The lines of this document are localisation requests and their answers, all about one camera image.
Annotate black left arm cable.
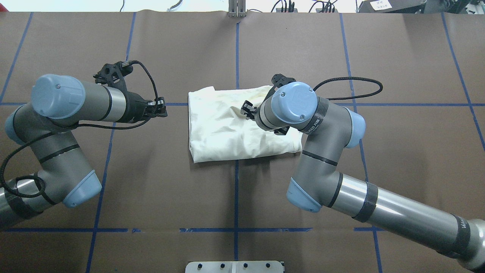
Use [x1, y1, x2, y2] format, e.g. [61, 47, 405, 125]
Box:
[0, 60, 159, 198]

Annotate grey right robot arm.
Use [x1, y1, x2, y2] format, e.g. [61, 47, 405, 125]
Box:
[218, 79, 484, 273]

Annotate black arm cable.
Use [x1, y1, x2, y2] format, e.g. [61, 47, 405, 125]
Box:
[313, 77, 383, 101]
[0, 60, 159, 198]

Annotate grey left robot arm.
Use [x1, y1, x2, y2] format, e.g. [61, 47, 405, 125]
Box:
[1, 74, 167, 231]

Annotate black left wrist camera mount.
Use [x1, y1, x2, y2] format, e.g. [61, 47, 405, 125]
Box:
[92, 61, 133, 90]

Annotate black cables on table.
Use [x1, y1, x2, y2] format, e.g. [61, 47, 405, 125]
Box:
[271, 0, 338, 13]

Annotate black box with white label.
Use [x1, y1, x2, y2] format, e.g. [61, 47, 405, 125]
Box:
[357, 0, 426, 14]

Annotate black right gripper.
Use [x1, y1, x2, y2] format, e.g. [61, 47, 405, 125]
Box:
[240, 100, 289, 135]

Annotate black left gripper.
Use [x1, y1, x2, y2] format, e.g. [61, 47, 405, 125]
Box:
[124, 92, 168, 123]

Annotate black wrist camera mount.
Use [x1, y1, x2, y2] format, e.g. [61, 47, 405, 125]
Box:
[265, 73, 296, 100]
[92, 61, 133, 90]

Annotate grey aluminium frame post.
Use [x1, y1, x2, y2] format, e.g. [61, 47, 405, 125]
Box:
[227, 0, 247, 18]

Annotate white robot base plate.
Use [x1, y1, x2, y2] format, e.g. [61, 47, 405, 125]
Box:
[185, 260, 286, 273]

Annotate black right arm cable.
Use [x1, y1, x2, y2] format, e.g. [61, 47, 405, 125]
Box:
[313, 77, 383, 101]

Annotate cream long-sleeve cat shirt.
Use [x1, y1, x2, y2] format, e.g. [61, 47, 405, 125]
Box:
[188, 85, 302, 163]

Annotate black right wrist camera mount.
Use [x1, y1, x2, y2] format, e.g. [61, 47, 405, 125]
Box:
[265, 73, 296, 100]

